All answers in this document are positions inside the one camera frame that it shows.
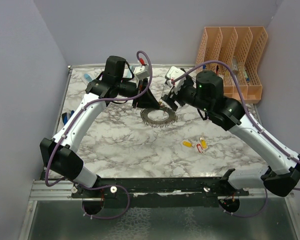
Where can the blue white packaged item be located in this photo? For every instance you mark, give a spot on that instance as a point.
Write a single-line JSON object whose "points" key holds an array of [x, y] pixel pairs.
{"points": [[87, 78]]}

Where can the orange plastic file organizer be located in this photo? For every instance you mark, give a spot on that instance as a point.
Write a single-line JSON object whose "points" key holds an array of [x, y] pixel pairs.
{"points": [[241, 48]]}

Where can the aluminium frame rail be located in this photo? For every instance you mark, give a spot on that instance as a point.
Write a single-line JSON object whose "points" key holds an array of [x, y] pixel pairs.
{"points": [[66, 190]]}

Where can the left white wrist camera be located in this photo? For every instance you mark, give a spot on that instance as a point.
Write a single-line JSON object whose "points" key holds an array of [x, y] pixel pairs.
{"points": [[141, 72]]}

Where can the dark blue stapler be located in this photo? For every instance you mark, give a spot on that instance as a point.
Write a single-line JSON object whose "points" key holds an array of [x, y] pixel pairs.
{"points": [[66, 116]]}

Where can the red key tag right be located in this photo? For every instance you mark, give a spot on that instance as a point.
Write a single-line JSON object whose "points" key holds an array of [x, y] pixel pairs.
{"points": [[200, 148]]}

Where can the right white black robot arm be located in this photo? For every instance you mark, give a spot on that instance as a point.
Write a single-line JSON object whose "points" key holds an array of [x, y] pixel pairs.
{"points": [[206, 93]]}

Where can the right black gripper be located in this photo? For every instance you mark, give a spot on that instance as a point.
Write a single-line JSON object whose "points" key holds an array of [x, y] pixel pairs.
{"points": [[177, 96]]}

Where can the light blue stapler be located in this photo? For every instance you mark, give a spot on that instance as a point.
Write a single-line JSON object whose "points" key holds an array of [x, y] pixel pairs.
{"points": [[129, 72]]}

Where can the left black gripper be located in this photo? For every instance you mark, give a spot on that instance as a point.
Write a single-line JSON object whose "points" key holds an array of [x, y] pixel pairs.
{"points": [[147, 100]]}

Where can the yellow tag key upright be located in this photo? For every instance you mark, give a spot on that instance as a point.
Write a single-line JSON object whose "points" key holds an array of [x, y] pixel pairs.
{"points": [[203, 142]]}

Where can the round metal keyring disc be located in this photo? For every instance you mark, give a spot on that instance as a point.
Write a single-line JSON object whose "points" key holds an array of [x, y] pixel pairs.
{"points": [[158, 118]]}

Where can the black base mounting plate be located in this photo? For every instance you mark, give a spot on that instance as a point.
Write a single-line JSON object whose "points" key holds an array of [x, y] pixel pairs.
{"points": [[115, 193]]}

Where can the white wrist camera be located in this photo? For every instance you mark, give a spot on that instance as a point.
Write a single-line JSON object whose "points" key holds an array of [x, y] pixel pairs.
{"points": [[172, 74], [141, 72]]}

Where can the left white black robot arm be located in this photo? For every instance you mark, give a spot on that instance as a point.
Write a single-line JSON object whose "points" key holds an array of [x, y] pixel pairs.
{"points": [[59, 154]]}

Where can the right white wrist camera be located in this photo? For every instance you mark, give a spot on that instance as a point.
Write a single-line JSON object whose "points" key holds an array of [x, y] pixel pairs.
{"points": [[172, 74]]}

